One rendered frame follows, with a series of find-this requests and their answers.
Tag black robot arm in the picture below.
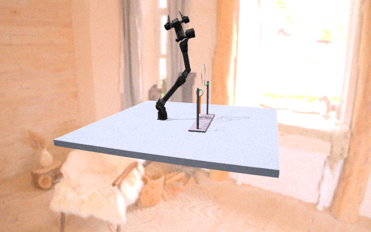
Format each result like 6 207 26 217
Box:
156 18 196 120

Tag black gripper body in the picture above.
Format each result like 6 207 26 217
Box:
164 16 190 32

